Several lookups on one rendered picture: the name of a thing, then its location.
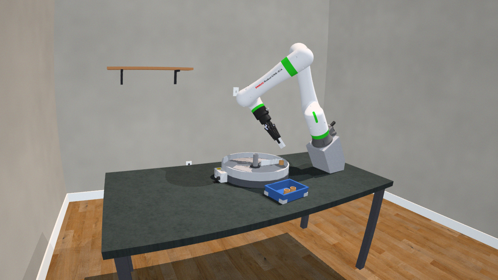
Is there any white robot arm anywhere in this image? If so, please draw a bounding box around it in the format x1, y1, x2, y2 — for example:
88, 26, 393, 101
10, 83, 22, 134
236, 43, 337, 148

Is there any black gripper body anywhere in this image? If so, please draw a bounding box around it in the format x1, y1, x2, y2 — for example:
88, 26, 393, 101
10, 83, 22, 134
259, 114, 271, 129

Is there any blue plastic crate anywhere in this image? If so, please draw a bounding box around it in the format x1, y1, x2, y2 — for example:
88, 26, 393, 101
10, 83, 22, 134
264, 179, 309, 204

